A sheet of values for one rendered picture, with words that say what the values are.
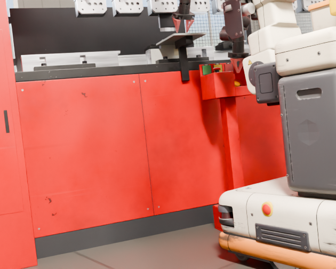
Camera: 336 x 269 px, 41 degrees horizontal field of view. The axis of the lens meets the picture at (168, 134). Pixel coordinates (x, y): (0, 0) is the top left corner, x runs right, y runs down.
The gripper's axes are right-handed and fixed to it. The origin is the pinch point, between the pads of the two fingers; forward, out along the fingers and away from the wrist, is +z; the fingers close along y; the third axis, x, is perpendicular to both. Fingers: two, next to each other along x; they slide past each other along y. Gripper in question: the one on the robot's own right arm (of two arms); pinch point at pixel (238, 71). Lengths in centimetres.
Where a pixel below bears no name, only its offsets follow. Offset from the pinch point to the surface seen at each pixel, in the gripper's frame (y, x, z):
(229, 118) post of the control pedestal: -5.7, 7.7, 21.7
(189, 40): 16.3, 18.7, -15.2
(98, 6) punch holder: 42, 58, -33
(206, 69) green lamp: 10.6, 12.4, -0.5
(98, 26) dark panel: 95, 48, -21
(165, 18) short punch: 45, 21, -25
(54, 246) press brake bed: 2, 96, 75
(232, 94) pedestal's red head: -7.7, 7.0, 9.5
